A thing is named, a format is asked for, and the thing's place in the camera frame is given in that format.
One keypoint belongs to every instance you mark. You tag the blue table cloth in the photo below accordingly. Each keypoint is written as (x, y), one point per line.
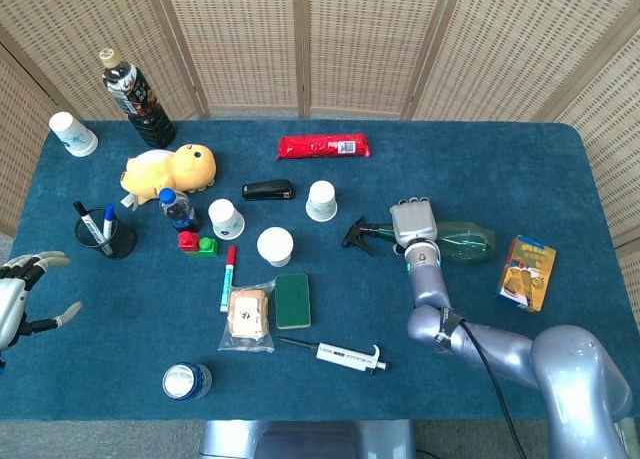
(125, 339)

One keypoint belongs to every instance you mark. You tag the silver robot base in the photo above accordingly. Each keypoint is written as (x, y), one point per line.
(310, 441)

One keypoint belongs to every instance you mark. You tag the red snack package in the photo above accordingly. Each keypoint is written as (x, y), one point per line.
(315, 146)

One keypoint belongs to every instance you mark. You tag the red capped marker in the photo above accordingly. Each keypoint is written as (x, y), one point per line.
(227, 279)

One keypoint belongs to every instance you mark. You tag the white pipette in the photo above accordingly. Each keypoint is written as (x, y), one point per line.
(345, 356)

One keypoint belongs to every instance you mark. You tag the paper cup with text print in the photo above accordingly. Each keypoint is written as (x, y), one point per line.
(275, 244)

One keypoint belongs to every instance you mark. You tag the red toy block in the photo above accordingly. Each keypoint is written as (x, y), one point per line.
(188, 241)

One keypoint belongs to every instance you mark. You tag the black mesh pen holder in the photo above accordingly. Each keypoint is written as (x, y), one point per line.
(122, 241)

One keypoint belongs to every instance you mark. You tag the dark tea bottle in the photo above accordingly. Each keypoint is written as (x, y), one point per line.
(140, 104)

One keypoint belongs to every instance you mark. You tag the small cola bottle blue cap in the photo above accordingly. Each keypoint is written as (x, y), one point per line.
(179, 211)

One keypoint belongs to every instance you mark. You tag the blue capped marker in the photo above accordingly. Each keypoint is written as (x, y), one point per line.
(108, 219)

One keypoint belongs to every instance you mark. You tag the black stapler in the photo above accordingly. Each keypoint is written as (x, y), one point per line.
(267, 190)

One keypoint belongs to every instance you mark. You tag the green toy block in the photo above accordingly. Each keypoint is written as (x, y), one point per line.
(207, 248)

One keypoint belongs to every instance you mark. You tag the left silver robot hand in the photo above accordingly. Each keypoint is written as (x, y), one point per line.
(7, 299)

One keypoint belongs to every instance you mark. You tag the paper cup green flower print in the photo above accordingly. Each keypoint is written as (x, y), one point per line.
(321, 201)

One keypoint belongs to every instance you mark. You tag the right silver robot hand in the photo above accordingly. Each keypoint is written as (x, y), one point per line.
(414, 221)

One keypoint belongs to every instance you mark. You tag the black capped marker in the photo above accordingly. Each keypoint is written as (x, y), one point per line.
(92, 226)

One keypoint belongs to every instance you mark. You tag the green spray bottle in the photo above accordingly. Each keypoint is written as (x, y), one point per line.
(465, 241)

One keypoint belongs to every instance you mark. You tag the yellow blue snack box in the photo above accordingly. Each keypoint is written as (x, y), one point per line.
(522, 274)

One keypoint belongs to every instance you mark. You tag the yellow plush toy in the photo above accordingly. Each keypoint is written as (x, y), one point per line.
(170, 171)

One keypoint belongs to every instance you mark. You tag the paper cup blue flower print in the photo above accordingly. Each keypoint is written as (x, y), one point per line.
(226, 220)

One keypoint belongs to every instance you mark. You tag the white paper cup blue print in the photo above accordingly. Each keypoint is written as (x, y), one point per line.
(75, 136)

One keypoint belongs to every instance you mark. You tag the green yellow sponge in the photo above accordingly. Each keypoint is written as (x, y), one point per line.
(292, 301)

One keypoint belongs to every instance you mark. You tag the bagged bread slices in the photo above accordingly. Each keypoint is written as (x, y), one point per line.
(247, 316)

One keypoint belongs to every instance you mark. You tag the woven folding screen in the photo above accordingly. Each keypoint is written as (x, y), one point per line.
(250, 39)

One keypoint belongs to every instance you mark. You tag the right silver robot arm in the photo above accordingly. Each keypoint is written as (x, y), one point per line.
(550, 359)

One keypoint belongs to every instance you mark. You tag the blue white drink can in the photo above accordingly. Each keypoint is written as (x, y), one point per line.
(182, 381)

